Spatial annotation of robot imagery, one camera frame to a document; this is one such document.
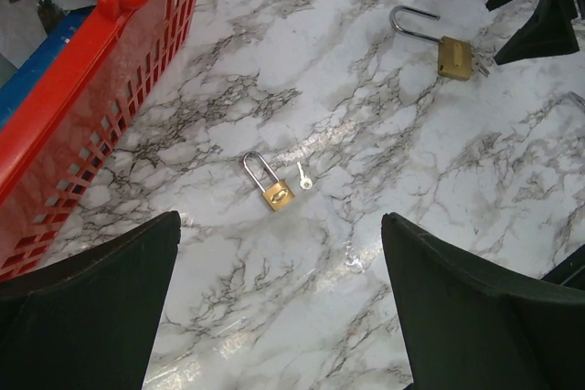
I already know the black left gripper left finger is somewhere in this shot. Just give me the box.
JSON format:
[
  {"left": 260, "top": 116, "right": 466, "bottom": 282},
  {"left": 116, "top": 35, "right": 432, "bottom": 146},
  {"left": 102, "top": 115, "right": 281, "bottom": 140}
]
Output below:
[{"left": 1, "top": 211, "right": 181, "bottom": 389}]

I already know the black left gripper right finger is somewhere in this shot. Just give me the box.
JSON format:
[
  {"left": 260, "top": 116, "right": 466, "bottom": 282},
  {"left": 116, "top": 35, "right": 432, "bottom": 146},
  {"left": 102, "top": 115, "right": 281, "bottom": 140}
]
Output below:
[{"left": 381, "top": 213, "right": 584, "bottom": 389}]

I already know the silver key bunch with ring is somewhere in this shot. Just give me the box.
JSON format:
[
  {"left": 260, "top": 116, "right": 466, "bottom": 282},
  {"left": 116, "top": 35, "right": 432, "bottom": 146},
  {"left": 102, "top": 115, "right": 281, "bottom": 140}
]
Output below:
[{"left": 471, "top": 47, "right": 490, "bottom": 78}]

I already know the brass padlock long shackle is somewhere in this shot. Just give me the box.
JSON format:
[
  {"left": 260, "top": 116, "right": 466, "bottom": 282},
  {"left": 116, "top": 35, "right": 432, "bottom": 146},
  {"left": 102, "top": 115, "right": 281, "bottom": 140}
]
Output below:
[{"left": 388, "top": 5, "right": 473, "bottom": 81}]

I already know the small silver key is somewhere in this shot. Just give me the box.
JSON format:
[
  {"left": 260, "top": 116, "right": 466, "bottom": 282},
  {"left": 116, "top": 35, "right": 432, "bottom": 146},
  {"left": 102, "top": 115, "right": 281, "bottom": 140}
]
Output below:
[{"left": 296, "top": 162, "right": 314, "bottom": 190}]

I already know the small brass padlock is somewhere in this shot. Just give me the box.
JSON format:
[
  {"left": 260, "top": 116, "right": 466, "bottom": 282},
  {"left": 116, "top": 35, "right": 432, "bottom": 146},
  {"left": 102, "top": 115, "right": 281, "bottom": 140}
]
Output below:
[{"left": 241, "top": 151, "right": 296, "bottom": 215}]

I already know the red plastic shopping basket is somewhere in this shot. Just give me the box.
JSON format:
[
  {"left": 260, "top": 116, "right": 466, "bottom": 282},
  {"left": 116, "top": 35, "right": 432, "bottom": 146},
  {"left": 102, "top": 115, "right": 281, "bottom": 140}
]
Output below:
[{"left": 1, "top": 0, "right": 196, "bottom": 279}]

